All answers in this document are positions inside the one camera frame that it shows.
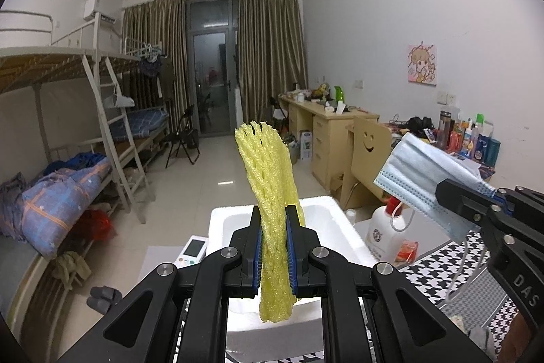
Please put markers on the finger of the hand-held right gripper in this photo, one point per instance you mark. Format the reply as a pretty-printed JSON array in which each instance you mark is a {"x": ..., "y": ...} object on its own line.
[
  {"x": 463, "y": 201},
  {"x": 527, "y": 203}
]

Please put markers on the white foam box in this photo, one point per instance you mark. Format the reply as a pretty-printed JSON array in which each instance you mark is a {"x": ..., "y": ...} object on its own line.
[{"x": 327, "y": 227}]

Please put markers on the white wall socket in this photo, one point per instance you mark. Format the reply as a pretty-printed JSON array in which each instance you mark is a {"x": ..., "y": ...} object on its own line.
[{"x": 446, "y": 98}]

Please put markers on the dark blue garment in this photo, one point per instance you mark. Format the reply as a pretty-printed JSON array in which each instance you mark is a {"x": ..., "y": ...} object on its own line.
[{"x": 83, "y": 161}]

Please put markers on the white device with screen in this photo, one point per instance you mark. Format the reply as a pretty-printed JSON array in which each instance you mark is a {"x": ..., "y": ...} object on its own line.
[{"x": 193, "y": 250}]

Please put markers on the purple grey blanket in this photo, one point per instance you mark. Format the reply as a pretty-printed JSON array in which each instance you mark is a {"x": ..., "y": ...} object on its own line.
[{"x": 10, "y": 201}]

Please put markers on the white carton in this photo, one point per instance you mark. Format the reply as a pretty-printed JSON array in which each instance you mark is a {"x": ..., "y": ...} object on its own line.
[{"x": 306, "y": 146}]

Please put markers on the white pump bottle red nozzle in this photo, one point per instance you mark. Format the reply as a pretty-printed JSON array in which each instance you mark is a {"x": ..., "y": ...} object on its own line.
[{"x": 382, "y": 235}]

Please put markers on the wooden chair with smiley cutout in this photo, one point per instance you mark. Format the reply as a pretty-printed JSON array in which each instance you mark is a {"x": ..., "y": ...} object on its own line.
[{"x": 365, "y": 142}]

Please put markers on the black folding chair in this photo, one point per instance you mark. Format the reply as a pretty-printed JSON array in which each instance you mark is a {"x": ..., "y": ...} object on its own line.
[{"x": 185, "y": 125}]

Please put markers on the printed paper sheets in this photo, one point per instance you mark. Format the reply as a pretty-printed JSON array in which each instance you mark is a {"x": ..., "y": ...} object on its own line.
[{"x": 471, "y": 166}]

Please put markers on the brown curtain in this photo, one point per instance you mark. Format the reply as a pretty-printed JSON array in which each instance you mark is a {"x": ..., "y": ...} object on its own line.
[
  {"x": 267, "y": 48},
  {"x": 170, "y": 48}
]

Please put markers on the person's right forearm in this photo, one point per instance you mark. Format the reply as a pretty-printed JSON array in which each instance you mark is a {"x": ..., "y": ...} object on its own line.
[{"x": 516, "y": 339}]

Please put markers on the houndstooth table cloth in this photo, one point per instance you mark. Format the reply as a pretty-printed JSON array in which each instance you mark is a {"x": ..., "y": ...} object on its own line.
[{"x": 429, "y": 278}]

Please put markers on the pile of desk clutter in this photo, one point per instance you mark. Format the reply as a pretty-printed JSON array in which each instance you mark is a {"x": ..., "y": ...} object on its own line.
[{"x": 310, "y": 93}]

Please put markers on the grey bin with bags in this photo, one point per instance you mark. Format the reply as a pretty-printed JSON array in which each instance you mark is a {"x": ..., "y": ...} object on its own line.
[{"x": 291, "y": 144}]

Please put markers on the yellowish cloth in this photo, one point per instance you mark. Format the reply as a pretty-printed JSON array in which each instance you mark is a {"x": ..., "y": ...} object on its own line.
[{"x": 72, "y": 265}]

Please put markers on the bunk bed with plaid mattress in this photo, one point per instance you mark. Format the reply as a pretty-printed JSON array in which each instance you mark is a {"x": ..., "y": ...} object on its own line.
[{"x": 146, "y": 120}]

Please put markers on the black headphones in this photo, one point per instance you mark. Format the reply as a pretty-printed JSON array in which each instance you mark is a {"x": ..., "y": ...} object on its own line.
[{"x": 418, "y": 122}]

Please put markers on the white metal bunk bed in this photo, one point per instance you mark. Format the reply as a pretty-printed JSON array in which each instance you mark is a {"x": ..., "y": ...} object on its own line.
[{"x": 42, "y": 61}]

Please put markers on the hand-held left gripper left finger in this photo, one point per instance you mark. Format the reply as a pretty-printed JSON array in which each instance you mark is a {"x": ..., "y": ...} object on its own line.
[{"x": 258, "y": 252}]

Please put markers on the grey slipper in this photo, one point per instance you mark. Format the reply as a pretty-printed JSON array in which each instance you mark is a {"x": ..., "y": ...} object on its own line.
[
  {"x": 108, "y": 294},
  {"x": 97, "y": 304}
]

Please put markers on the green bottle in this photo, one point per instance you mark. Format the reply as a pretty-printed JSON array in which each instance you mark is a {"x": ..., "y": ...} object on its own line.
[{"x": 339, "y": 94}]

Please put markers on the blue plaid quilt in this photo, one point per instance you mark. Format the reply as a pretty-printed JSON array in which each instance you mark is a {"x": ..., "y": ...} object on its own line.
[{"x": 63, "y": 197}]

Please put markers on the hanging dark blue clothes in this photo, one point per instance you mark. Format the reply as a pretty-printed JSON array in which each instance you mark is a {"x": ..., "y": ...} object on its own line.
[{"x": 151, "y": 67}]

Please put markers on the blue face mask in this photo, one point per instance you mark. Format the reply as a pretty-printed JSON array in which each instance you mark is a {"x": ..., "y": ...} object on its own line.
[{"x": 416, "y": 167}]

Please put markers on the cartoon wall poster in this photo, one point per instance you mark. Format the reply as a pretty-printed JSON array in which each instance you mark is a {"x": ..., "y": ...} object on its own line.
[{"x": 423, "y": 65}]

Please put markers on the light wooden desk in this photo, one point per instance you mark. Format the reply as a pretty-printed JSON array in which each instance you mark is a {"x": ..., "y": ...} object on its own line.
[{"x": 327, "y": 133}]

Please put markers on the yellow foam fruit net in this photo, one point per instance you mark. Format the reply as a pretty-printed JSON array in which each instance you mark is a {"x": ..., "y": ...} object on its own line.
[{"x": 272, "y": 193}]

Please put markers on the white cloth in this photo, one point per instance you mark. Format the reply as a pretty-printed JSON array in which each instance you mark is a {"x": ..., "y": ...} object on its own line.
[{"x": 121, "y": 101}]

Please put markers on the group of toiletry bottles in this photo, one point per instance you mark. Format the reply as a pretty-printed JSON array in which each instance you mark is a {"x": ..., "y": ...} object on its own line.
[{"x": 476, "y": 142}]

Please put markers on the dark thermos flask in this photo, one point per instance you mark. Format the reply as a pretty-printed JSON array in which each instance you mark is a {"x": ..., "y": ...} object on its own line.
[{"x": 444, "y": 129}]

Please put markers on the white air conditioner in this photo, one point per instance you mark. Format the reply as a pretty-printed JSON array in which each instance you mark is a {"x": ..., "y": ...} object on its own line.
[{"x": 91, "y": 8}]

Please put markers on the red snack packet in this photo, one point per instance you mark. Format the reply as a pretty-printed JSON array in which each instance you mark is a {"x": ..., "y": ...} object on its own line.
[{"x": 406, "y": 250}]

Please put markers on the red plastic bag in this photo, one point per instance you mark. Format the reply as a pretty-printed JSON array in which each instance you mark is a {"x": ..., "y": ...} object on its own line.
[{"x": 95, "y": 225}]

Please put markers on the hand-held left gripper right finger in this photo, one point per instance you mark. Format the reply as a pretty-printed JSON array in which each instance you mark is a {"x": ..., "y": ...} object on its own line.
[{"x": 291, "y": 252}]

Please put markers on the glass balcony door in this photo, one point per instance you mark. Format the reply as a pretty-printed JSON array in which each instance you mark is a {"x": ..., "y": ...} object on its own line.
[{"x": 212, "y": 61}]

